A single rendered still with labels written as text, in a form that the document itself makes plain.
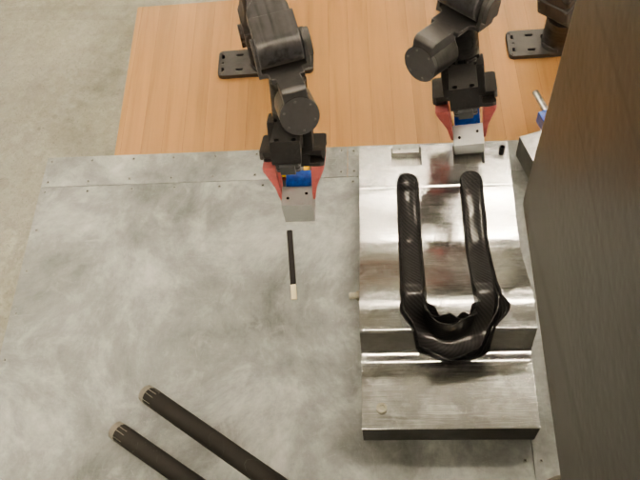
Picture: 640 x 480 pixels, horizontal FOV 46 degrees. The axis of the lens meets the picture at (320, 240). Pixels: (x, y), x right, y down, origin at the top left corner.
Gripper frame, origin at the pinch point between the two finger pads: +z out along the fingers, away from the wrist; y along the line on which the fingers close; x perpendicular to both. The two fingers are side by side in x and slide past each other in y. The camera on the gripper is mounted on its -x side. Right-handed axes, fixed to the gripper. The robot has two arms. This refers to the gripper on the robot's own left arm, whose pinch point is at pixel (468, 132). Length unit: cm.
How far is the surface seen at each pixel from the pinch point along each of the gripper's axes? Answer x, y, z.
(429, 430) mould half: -42.1, -9.1, 24.4
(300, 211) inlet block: -15.1, -27.5, 2.1
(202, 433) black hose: -45, -43, 19
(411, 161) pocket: 2.7, -10.3, 6.4
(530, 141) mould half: 8.1, 10.8, 8.4
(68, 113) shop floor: 108, -136, 42
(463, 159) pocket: 3.2, -1.3, 7.5
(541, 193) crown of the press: -97, 2, -59
